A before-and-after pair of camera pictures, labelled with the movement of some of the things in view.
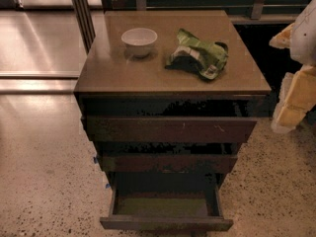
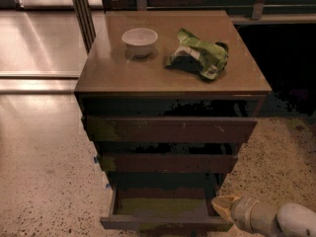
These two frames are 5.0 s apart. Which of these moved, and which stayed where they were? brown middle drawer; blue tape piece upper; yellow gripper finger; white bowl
Moved: yellow gripper finger
Stayed: white bowl; brown middle drawer; blue tape piece upper
